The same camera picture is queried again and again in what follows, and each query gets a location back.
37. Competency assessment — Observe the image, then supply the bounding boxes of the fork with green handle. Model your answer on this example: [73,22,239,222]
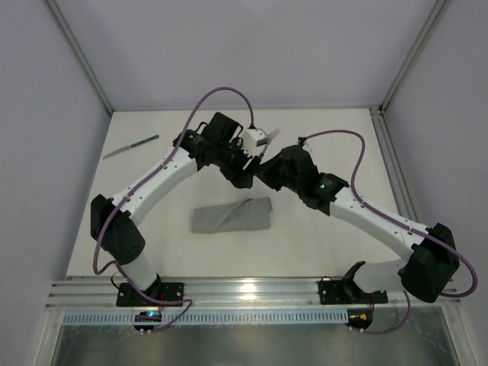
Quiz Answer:
[258,127,281,160]

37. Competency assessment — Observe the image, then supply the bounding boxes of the grey cloth napkin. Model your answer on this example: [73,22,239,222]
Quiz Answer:
[191,197,273,234]

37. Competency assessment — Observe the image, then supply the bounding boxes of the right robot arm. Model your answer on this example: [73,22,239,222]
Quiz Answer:
[255,145,459,303]

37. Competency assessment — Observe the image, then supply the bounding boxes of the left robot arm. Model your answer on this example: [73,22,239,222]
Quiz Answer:
[90,112,269,306]

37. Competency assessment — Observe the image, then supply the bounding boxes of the right controller board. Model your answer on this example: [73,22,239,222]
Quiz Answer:
[345,308,374,331]

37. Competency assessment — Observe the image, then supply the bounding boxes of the controller board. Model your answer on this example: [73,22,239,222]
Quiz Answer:
[133,310,162,335]
[345,308,374,331]

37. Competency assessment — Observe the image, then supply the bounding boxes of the left controller board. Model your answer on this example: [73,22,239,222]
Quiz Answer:
[133,310,162,335]

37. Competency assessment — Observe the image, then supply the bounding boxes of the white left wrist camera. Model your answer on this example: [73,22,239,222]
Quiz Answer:
[242,129,267,156]

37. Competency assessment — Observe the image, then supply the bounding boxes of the knife with green handle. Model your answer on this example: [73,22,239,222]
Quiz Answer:
[102,134,159,159]

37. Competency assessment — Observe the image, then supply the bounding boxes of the aluminium right side rail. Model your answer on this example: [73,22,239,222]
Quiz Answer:
[369,107,419,222]

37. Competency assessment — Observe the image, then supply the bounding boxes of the aluminium rail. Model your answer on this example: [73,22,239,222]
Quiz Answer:
[45,277,461,310]
[369,107,419,222]

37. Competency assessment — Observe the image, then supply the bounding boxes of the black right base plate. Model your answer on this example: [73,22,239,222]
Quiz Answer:
[317,277,389,305]

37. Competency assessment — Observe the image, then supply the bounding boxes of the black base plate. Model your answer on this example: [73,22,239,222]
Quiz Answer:
[116,282,185,307]
[317,277,389,305]

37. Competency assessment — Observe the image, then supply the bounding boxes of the slotted grey cable duct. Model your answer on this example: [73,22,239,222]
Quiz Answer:
[62,308,347,326]

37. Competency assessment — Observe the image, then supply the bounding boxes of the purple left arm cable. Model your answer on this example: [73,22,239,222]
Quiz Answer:
[93,86,255,335]

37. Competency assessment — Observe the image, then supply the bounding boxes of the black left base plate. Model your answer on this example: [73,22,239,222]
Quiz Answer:
[116,282,185,307]

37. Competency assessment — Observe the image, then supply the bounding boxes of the aluminium front rail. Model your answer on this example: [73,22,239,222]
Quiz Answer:
[45,277,461,310]

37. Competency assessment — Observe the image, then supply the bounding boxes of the right corner frame post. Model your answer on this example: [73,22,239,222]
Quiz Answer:
[379,0,451,114]

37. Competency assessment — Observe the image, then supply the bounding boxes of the corner frame post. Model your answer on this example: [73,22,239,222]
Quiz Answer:
[42,0,114,117]
[379,0,451,114]

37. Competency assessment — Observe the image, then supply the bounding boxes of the left corner frame post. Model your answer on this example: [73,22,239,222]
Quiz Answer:
[42,0,114,117]

